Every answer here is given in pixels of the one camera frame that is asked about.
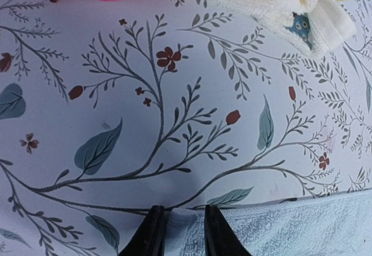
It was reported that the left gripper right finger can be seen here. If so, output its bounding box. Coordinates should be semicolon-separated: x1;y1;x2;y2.
204;205;252;256

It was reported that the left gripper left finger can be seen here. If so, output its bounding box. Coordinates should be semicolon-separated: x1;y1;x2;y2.
118;205;165;256

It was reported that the light blue towel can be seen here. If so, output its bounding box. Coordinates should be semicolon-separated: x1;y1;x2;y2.
162;191;372;256

